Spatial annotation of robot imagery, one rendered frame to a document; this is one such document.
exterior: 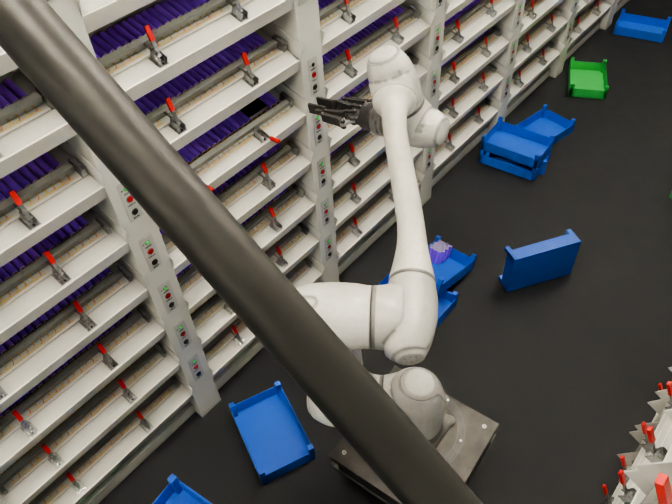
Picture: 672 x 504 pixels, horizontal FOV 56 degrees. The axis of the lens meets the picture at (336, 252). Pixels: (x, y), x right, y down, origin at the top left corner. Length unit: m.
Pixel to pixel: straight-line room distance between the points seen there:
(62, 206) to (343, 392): 1.36
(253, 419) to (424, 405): 0.81
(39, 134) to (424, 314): 0.88
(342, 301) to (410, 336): 0.15
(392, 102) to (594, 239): 1.76
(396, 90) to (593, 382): 1.48
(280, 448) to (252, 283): 2.08
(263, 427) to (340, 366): 2.12
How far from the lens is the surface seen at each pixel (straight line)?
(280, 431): 2.35
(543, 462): 2.35
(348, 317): 1.24
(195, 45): 1.65
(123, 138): 0.25
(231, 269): 0.24
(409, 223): 1.39
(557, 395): 2.49
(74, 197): 1.58
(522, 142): 3.36
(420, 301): 1.27
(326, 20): 2.08
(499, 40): 3.20
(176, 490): 1.85
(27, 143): 1.46
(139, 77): 1.57
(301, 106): 2.02
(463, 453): 2.00
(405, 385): 1.78
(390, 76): 1.47
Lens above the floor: 2.07
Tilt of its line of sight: 47 degrees down
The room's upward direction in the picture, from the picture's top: 4 degrees counter-clockwise
